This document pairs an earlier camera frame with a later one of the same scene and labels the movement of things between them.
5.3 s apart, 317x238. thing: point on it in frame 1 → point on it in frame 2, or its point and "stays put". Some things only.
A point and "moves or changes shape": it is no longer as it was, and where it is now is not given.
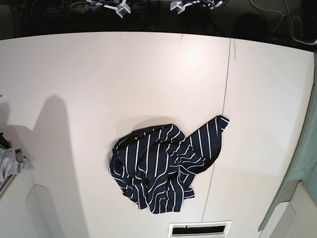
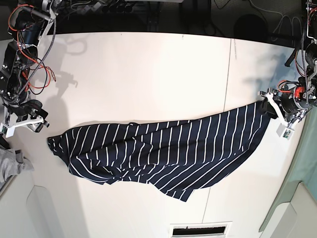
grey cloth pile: (12, 162) stays put
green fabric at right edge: (303, 167) stays put
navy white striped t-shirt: (155, 165) moves or changes shape
